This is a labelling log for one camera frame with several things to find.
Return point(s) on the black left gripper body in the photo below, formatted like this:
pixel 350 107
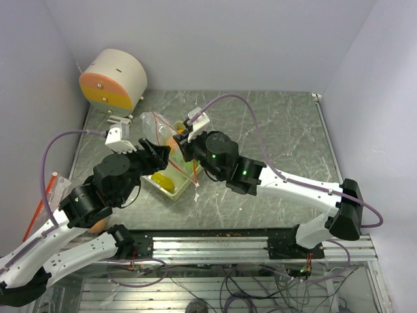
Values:
pixel 140 165

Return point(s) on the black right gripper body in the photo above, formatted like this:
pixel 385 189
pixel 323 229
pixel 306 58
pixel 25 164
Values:
pixel 198 149

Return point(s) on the clear bag orange zipper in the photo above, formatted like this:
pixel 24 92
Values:
pixel 56 189

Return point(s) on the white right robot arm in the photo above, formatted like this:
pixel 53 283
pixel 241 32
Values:
pixel 339 205

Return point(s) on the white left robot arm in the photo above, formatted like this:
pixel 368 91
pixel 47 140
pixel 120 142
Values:
pixel 39 263

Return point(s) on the orange toy mango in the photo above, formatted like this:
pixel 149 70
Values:
pixel 172 144

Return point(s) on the green toy round vegetable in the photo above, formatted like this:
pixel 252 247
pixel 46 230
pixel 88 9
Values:
pixel 188 168

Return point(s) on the pale green plastic basket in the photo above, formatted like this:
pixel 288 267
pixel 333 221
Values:
pixel 158 130

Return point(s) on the yellow toy fruit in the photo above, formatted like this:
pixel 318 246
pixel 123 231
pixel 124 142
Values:
pixel 163 181

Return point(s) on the round cream drawer box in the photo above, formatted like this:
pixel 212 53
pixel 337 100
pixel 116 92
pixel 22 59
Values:
pixel 114 82

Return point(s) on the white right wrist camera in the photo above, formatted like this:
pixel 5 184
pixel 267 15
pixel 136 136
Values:
pixel 196 123

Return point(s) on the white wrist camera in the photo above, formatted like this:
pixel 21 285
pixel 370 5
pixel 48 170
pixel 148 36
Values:
pixel 118 139
pixel 196 123

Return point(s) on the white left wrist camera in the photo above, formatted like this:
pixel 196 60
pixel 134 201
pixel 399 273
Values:
pixel 118 139

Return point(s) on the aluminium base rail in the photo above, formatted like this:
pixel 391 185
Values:
pixel 261 245

